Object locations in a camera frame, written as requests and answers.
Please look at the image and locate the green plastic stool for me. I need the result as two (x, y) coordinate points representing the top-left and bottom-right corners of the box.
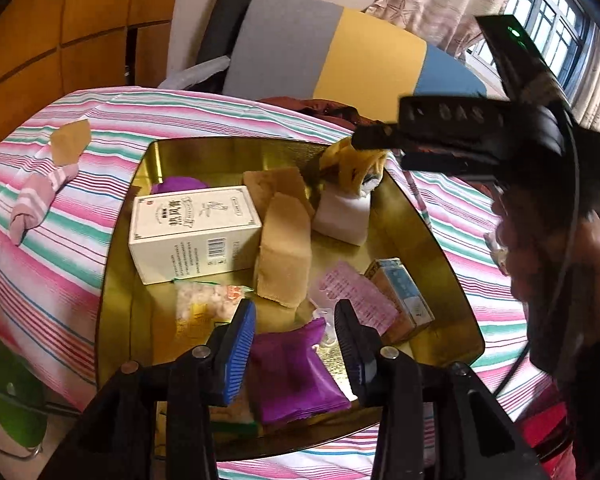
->
(0, 340), (48, 456)

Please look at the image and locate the wooden wardrobe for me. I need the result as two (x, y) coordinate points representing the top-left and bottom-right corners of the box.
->
(0, 0), (186, 161)

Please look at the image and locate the cream cardboard box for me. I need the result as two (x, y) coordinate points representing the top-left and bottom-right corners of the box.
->
(128, 185), (263, 286)

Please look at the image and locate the white plastic bag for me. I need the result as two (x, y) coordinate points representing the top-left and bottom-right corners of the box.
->
(157, 55), (231, 92)

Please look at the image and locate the window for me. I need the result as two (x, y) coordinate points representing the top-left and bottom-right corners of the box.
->
(467, 0), (593, 96)

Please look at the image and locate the striped blanket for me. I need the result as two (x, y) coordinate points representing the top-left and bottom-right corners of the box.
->
(0, 87), (556, 480)

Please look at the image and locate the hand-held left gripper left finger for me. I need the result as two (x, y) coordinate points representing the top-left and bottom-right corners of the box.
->
(55, 299), (257, 480)

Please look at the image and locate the small printed carton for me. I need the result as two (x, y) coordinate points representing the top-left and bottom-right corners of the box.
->
(364, 257), (437, 345)

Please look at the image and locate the tan cardboard piece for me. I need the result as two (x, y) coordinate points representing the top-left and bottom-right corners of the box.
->
(49, 117), (93, 166)

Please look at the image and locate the gold metal tray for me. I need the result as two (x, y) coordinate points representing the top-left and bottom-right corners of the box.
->
(95, 137), (485, 463)

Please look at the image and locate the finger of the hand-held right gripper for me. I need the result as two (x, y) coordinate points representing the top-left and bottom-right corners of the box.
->
(400, 151), (512, 182)
(352, 94), (563, 153)

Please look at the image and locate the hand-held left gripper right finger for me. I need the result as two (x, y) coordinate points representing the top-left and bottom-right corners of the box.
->
(333, 299), (548, 480)

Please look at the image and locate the cracker snack packet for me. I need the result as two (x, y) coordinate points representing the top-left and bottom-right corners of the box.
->
(174, 280), (261, 431)

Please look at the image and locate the pink clear packet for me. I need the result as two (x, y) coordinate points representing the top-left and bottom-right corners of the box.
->
(307, 260), (401, 341)

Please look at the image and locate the red-brown cloth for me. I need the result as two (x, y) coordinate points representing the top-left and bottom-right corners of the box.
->
(257, 95), (396, 133)

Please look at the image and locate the purple snack packet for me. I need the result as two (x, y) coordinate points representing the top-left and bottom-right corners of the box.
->
(250, 317), (353, 425)
(150, 175), (211, 197)

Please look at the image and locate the black cable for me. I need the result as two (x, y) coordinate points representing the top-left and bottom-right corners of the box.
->
(497, 105), (581, 406)

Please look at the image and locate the black rolled mat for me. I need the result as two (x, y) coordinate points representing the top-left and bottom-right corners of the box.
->
(197, 0), (265, 93)

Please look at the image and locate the red jacket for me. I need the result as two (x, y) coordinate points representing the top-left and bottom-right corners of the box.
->
(515, 400), (576, 480)

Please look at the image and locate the white sponge block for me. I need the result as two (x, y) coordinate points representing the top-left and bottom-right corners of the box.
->
(312, 180), (373, 247)

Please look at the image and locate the yellow sponge block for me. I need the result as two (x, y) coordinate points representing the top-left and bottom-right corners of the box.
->
(252, 191), (313, 309)

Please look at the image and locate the pink striped rolled cloth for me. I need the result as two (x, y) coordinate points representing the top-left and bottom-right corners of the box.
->
(8, 162), (80, 247)

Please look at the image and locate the person's right hand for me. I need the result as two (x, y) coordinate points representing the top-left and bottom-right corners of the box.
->
(490, 190), (600, 341)

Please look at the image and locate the yellow cloth toy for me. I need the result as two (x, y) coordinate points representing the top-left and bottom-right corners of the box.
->
(317, 137), (390, 196)

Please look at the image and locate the pale tan sponge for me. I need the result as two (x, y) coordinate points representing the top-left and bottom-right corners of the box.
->
(242, 167), (316, 221)

